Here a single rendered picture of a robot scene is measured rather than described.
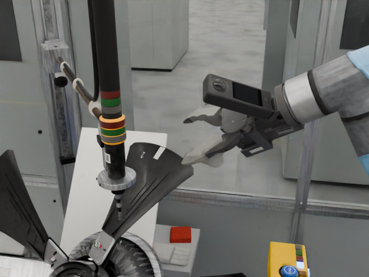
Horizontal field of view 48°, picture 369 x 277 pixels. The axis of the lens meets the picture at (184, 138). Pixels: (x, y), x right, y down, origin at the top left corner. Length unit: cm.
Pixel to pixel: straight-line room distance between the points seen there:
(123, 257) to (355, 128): 63
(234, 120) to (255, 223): 98
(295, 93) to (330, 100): 5
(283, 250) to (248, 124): 63
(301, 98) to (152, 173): 41
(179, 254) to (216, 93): 94
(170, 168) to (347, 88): 43
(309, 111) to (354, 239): 109
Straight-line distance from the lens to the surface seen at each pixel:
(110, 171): 74
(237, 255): 174
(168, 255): 148
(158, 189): 89
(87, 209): 120
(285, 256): 122
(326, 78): 64
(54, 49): 125
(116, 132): 70
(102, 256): 92
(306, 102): 64
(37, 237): 99
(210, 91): 63
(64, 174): 153
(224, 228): 166
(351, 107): 64
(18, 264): 114
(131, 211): 90
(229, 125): 69
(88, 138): 124
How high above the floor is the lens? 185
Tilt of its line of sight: 25 degrees down
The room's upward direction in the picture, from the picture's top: straight up
